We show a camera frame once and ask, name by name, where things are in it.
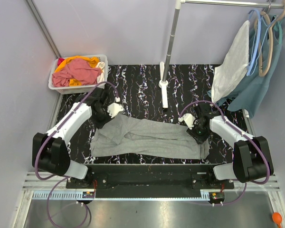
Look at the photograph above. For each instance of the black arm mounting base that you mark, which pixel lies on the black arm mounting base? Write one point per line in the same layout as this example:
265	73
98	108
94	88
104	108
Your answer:
150	181

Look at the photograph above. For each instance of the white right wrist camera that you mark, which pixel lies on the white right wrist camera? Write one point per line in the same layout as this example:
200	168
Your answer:
188	119

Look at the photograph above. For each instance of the teal plastic hanger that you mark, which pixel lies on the teal plastic hanger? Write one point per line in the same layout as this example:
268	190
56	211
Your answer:
278	33

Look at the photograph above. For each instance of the white laundry basket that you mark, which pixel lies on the white laundry basket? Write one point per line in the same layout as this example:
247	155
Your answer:
76	74

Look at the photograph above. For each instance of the beige plastic hanger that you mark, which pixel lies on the beige plastic hanger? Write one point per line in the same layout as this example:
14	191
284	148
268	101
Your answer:
270	38

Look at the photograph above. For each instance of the grey t shirt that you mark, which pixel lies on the grey t shirt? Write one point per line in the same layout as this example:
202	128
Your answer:
125	134

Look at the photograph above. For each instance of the blue plastic hanger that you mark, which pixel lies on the blue plastic hanger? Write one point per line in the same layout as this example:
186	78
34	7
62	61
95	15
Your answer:
257	38

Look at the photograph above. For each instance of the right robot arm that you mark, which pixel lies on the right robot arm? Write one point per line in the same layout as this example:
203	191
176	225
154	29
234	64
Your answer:
251	155

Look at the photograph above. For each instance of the teal hanging garment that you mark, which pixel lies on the teal hanging garment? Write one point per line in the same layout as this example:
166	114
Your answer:
251	90

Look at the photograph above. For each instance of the white hanging cloth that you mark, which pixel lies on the white hanging cloth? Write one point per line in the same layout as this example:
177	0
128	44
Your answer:
234	67

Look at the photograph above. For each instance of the metal clothes rack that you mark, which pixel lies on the metal clothes rack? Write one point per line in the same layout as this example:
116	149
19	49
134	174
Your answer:
178	3

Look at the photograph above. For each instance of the white garment in basket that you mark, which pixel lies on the white garment in basket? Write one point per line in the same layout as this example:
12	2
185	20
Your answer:
101	66

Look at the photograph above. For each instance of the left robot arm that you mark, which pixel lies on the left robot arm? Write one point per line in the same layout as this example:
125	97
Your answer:
49	150

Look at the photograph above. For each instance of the pink shirt in basket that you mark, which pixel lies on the pink shirt in basket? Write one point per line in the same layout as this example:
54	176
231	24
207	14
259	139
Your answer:
77	73

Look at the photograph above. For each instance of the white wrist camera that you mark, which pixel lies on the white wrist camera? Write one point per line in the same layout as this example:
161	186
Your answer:
188	119
115	108

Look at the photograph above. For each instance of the orange ball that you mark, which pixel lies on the orange ball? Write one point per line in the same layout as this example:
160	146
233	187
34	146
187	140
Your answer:
277	219

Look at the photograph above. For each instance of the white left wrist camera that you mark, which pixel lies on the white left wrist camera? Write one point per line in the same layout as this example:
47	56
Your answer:
115	108

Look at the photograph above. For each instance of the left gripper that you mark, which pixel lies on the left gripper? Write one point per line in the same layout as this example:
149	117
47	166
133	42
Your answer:
102	119

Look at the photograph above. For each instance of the orange shirt in basket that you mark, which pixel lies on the orange shirt in basket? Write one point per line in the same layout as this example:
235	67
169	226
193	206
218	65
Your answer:
83	60

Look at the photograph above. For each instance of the magenta garment in basket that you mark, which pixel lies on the magenta garment in basket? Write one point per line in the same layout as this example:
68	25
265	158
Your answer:
59	61

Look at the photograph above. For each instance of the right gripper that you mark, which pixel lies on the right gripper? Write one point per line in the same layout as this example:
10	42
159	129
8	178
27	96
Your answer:
195	135

